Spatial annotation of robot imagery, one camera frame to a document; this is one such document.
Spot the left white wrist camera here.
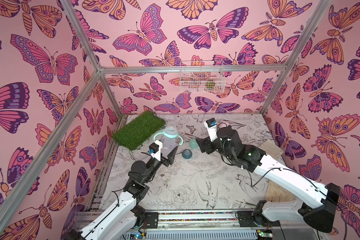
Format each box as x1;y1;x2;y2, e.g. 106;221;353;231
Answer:
148;140;163;162

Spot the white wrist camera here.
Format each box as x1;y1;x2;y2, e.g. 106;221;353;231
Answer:
204;118;218;142
148;140;163;162

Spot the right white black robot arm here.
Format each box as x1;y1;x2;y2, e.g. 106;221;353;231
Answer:
196;119;341;233

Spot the dark teal nipple collar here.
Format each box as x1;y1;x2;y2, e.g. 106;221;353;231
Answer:
182;149;193;160

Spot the beige work glove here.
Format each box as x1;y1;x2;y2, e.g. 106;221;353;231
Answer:
259;140;284;160

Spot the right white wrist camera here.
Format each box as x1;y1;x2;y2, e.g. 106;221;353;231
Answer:
204;118;218;142

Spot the white wire basket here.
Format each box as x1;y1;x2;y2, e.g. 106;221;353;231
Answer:
179;65;226;94

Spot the green artificial grass mat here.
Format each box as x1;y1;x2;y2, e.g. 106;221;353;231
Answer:
112;111;166;151

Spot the teal bottle handle ring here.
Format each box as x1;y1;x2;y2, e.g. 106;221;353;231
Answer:
152;131;184;146

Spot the teal bottle cap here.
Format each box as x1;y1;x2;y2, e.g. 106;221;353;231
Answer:
189;139;199;150

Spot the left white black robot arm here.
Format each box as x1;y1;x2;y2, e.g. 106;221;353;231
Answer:
63;143;178;240

